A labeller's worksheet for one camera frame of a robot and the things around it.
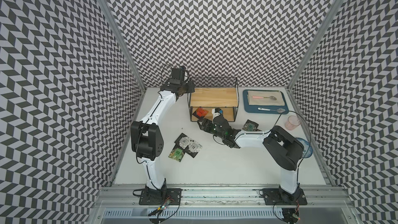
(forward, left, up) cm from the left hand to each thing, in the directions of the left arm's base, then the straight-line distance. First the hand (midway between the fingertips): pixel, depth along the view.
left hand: (191, 86), depth 90 cm
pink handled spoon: (+10, -47, -21) cm, 53 cm away
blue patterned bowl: (-30, -68, -23) cm, 77 cm away
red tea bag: (-5, -4, -20) cm, 21 cm away
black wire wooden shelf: (-1, -8, -6) cm, 11 cm away
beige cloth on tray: (+6, -52, -23) cm, 57 cm away
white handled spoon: (-4, -58, -19) cm, 61 cm away
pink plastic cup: (-11, -66, -24) cm, 71 cm away
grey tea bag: (-25, +6, -21) cm, 33 cm away
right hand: (-18, -5, -13) cm, 23 cm away
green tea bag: (-33, +8, -21) cm, 40 cm away
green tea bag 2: (-15, -37, -21) cm, 45 cm away
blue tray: (-1, -40, -21) cm, 46 cm away
